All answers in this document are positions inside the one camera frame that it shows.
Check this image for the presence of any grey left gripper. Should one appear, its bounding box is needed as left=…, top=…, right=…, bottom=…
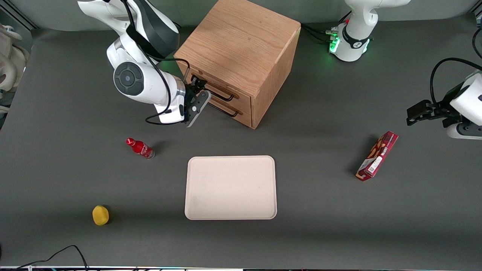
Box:
left=406, top=100, right=482, bottom=140

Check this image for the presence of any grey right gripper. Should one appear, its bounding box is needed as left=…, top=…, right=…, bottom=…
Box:
left=185, top=75, right=212, bottom=127

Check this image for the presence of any wooden two-drawer cabinet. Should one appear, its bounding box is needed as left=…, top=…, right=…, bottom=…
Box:
left=174, top=0, right=302, bottom=129

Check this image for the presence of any red snack box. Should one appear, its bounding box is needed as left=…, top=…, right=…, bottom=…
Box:
left=356, top=131, right=399, bottom=182

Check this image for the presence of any small red soda bottle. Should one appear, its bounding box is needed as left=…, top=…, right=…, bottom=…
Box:
left=126, top=138, right=155, bottom=160

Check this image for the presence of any beige rectangular plastic tray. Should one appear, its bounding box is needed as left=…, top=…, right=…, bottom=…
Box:
left=185, top=155, right=277, bottom=220

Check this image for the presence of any yellow toy fruit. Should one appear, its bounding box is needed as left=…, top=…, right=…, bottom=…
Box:
left=92, top=205, right=110, bottom=226

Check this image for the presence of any beige plastic object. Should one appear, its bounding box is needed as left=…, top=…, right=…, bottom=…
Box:
left=0, top=24, right=30, bottom=113

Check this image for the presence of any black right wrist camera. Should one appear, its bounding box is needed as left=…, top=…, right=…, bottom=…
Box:
left=178, top=87, right=198, bottom=123

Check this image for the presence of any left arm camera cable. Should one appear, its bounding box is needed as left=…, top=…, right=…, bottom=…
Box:
left=430, top=57, right=482, bottom=106

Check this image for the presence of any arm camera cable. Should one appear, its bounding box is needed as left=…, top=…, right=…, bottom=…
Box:
left=120, top=0, right=189, bottom=125
left=430, top=57, right=482, bottom=106

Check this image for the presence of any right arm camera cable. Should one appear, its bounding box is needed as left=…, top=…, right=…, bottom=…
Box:
left=120, top=0, right=189, bottom=125

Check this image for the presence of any black hanging cable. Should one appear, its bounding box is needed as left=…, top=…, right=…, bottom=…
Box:
left=472, top=26, right=482, bottom=59

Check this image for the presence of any black base cable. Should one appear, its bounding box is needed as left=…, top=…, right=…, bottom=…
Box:
left=307, top=28, right=334, bottom=44
left=300, top=23, right=334, bottom=38

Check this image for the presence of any black cable at table edge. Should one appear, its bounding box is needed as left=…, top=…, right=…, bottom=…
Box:
left=0, top=245, right=89, bottom=271

